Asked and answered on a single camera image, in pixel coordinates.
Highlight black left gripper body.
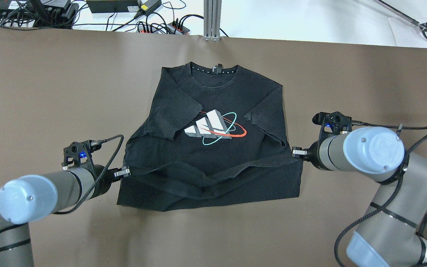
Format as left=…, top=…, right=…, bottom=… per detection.
left=94, top=168, right=117, bottom=197

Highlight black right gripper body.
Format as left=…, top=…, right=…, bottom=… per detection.
left=304, top=143, right=321, bottom=167

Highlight black printed t-shirt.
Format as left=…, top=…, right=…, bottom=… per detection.
left=117, top=62, right=303, bottom=211

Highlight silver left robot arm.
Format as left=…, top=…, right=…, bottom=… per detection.
left=0, top=167, right=129, bottom=267

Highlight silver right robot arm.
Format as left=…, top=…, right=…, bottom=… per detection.
left=292, top=127, right=427, bottom=267

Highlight orange grey power strip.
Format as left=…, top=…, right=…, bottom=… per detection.
left=167, top=20, right=191, bottom=35

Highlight black power adapter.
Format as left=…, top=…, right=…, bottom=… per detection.
left=133, top=0, right=162, bottom=19

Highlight metal grabber tool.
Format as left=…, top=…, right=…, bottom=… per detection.
left=374, top=0, right=427, bottom=40

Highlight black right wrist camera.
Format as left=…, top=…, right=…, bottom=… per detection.
left=312, top=111, right=352, bottom=135

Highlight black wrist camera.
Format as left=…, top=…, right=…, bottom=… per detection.
left=62, top=140, right=102, bottom=171
left=312, top=111, right=352, bottom=135

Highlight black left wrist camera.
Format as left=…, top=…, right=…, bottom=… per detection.
left=62, top=140, right=102, bottom=171

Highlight aluminium frame post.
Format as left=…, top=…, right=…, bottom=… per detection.
left=203, top=0, right=222, bottom=42

